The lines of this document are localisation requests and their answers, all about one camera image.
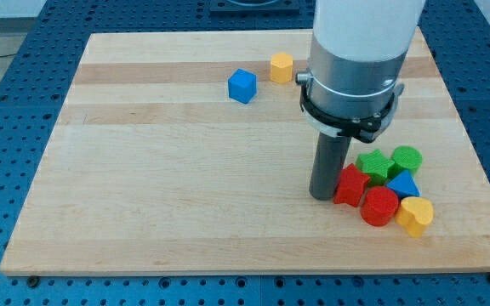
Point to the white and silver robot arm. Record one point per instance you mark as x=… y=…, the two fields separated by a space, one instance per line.
x=349 y=87

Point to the blue cube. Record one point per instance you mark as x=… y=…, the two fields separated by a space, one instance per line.
x=242 y=86

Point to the red star block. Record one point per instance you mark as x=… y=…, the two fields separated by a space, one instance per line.
x=351 y=186

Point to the green star block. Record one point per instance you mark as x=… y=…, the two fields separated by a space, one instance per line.
x=376 y=165

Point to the wooden board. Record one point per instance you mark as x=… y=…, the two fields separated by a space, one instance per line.
x=152 y=169

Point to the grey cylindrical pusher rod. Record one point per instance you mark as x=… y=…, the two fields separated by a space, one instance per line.
x=328 y=164

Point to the yellow hexagon block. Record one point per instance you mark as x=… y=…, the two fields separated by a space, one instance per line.
x=281 y=70

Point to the red cylinder block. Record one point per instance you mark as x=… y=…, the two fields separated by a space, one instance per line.
x=379 y=206

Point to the green cylinder block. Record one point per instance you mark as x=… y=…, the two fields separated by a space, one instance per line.
x=405 y=158

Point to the blue triangle block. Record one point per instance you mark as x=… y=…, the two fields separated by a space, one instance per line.
x=404 y=185

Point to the yellow heart block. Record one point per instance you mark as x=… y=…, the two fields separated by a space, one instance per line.
x=415 y=215

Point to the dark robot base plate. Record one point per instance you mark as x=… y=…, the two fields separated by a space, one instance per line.
x=219 y=7

